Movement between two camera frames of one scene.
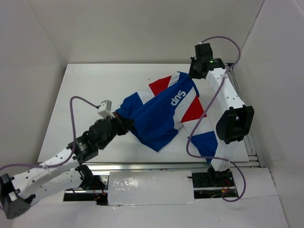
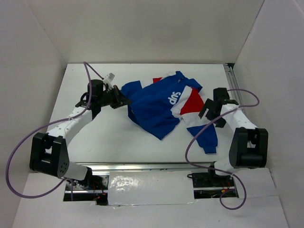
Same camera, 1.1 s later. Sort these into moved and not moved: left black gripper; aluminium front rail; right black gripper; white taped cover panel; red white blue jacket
Moved: right black gripper; red white blue jacket; left black gripper
Not moved: aluminium front rail; white taped cover panel
